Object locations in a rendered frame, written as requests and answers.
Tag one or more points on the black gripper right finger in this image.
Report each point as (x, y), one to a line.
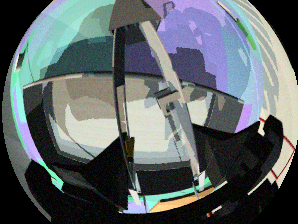
(218, 150)

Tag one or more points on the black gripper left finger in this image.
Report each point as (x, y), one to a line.
(106, 174)

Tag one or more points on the light brown wooden board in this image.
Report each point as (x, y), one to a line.
(170, 203)

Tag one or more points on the beige cylinder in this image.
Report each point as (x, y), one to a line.
(19, 61)

